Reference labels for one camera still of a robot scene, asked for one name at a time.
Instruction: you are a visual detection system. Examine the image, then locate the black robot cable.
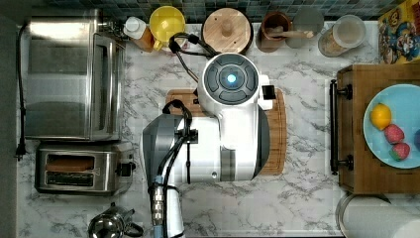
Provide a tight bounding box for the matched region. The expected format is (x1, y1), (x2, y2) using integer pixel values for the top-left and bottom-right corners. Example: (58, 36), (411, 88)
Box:
(167, 32), (220, 83)

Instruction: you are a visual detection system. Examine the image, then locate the black power cord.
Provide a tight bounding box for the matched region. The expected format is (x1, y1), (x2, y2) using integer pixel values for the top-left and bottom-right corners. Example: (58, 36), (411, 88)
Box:
(13, 23), (30, 163)

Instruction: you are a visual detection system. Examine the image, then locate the stainless steel kettle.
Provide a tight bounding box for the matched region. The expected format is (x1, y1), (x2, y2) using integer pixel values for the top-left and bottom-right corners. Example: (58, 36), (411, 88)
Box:
(88, 202), (144, 238)

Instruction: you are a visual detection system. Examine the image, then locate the yellow mug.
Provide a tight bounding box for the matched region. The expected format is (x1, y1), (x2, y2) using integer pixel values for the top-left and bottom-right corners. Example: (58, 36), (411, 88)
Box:
(150, 6), (185, 51)

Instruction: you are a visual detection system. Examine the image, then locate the red green strawberry toy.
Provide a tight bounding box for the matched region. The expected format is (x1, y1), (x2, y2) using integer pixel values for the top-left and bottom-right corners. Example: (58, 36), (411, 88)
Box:
(389, 143), (410, 161)

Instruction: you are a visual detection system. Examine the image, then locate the brown ceramic utensil jar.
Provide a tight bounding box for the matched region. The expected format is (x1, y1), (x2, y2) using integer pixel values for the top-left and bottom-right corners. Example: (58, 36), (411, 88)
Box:
(257, 12), (291, 53)

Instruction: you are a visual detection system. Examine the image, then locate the paper towel roll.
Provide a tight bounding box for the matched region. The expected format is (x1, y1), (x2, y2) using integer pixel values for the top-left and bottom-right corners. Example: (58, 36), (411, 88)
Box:
(336, 194), (420, 238)

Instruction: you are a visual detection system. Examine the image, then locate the black toaster lever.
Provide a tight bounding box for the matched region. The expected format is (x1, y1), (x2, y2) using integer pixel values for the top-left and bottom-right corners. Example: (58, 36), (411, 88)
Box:
(115, 162), (136, 177)

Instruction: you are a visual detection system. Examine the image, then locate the clear jar with lid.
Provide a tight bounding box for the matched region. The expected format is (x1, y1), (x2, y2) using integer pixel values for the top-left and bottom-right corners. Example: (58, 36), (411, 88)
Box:
(318, 15), (367, 58)

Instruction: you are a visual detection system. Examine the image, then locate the yellow lemon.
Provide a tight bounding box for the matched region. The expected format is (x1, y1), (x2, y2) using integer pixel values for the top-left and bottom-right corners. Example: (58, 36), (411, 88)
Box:
(369, 103), (392, 131)

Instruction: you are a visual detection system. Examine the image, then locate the brown bread slice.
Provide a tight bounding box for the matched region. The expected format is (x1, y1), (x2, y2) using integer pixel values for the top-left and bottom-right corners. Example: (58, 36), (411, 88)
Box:
(46, 155), (94, 173)

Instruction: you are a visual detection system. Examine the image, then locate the wooden spoon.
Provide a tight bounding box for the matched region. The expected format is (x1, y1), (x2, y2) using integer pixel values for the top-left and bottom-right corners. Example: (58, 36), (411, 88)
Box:
(266, 27), (314, 39)

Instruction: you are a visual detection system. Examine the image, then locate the colourful cereal box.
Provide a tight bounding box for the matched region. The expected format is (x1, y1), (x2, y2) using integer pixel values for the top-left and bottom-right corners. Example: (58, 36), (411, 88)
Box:
(378, 0), (420, 64)

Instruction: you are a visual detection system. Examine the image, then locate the stainless steel toaster oven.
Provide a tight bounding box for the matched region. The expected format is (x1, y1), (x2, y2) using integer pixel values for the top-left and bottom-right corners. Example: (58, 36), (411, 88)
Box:
(25, 9), (125, 141)

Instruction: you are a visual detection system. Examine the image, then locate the dark canister with wooden lid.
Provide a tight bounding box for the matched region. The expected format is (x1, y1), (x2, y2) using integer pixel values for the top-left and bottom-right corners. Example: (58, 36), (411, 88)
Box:
(201, 8), (254, 55)

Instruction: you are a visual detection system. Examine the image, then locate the grey round lid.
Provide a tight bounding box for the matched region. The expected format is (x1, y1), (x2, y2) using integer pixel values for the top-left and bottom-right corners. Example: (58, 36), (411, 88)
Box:
(285, 7), (324, 49)

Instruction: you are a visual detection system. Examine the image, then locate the bamboo cutting board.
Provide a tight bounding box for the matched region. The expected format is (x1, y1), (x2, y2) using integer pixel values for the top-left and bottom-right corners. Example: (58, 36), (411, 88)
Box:
(165, 88), (287, 176)

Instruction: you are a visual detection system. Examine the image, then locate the wooden drawer box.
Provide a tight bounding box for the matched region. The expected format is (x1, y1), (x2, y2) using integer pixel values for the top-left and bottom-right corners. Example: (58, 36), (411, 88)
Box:
(330, 63), (419, 194)

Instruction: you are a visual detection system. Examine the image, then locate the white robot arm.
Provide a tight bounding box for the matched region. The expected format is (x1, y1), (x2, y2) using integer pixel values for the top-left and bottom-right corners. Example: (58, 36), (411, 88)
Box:
(142, 53), (272, 238)

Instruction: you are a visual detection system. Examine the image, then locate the white cap sauce bottle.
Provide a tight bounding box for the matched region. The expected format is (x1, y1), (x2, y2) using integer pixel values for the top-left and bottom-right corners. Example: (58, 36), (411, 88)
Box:
(123, 17), (155, 53)

